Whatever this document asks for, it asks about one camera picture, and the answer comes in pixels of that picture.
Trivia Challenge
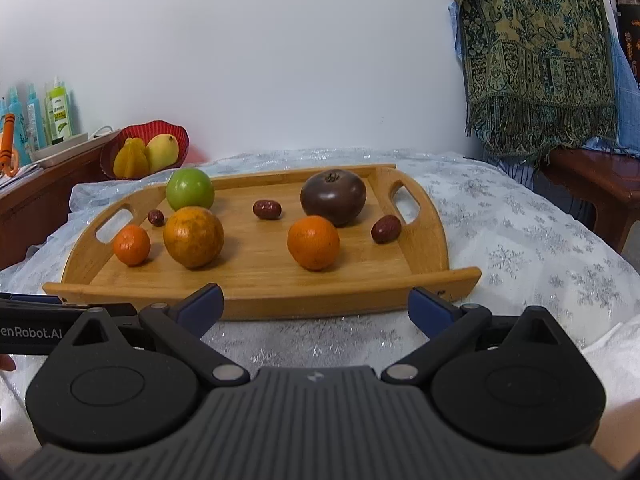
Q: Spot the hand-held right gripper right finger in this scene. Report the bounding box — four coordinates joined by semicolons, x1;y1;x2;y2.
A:
381;285;587;387

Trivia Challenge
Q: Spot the dark tall cabinet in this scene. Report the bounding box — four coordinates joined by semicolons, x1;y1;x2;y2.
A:
615;0;640;82

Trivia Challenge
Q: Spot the light blue cloth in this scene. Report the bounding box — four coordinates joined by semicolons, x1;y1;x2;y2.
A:
486;35;640;192

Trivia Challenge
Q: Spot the dark purple tomato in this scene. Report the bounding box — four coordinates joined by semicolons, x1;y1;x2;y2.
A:
300;170;367;228

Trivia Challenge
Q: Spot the green label bottle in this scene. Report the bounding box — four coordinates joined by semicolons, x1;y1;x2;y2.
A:
45;77;74;144

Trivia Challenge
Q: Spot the wooden serving tray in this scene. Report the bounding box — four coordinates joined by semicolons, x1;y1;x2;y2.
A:
42;162;482;322

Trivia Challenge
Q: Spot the brown wooden cabinet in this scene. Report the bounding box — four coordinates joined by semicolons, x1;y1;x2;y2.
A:
0;135;121;272

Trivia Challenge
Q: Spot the person's right forearm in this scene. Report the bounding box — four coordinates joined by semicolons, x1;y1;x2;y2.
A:
592;400;640;477

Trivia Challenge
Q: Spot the dark wooden chair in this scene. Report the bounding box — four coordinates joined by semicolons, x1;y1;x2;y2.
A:
540;147;640;254

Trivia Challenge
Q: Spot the orange hand tool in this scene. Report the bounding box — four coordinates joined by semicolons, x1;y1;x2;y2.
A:
0;112;21;177

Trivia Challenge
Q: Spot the stack of papers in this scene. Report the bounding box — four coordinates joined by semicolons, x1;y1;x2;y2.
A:
0;164;45;190

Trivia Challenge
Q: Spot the yellow starfruit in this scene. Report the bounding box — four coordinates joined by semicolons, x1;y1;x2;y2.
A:
113;137;150;180

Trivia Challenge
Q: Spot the green patterned cloth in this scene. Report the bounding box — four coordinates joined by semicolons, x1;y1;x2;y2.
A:
452;0;619;159

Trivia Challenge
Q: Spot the large mandarin orange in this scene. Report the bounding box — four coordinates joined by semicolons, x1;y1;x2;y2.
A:
287;215;341;272

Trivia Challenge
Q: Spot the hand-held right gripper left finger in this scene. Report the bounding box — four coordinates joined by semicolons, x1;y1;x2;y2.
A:
64;283;252;387

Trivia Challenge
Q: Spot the white rectangular tray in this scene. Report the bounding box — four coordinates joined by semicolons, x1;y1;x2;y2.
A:
30;126;121;169

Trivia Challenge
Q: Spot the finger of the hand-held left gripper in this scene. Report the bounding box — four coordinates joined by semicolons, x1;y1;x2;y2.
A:
62;303;141;334
0;294;69;312

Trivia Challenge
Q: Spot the teal spray bottle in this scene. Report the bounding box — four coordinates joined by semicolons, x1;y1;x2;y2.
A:
7;86;27;163
26;83;44;152

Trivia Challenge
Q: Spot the yellow mango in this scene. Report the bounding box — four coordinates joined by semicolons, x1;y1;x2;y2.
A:
146;133;180;174

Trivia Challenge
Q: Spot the white towel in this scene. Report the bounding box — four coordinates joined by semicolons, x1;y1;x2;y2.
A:
0;329;640;457

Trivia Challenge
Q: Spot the small mandarin orange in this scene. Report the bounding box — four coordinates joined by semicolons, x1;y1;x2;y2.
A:
112;225;152;267

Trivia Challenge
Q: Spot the red fruit bowl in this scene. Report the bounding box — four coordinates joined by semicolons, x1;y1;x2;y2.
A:
100;120;191;181

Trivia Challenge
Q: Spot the round green fruit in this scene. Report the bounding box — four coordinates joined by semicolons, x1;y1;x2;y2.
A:
166;168;216;212

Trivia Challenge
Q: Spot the large brownish orange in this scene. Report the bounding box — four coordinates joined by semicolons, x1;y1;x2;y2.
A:
163;206;225;269

